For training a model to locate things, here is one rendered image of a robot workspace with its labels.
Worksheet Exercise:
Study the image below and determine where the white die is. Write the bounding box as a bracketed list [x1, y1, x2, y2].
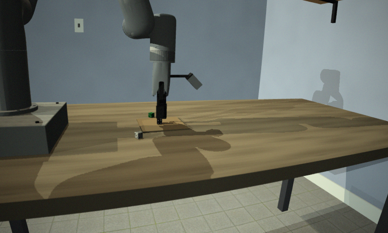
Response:
[135, 131, 143, 139]

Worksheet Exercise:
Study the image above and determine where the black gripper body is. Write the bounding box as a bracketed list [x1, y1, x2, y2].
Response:
[150, 60, 175, 96]

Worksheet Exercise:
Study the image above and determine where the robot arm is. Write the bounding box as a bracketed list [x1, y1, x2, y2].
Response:
[0, 0, 202, 116]

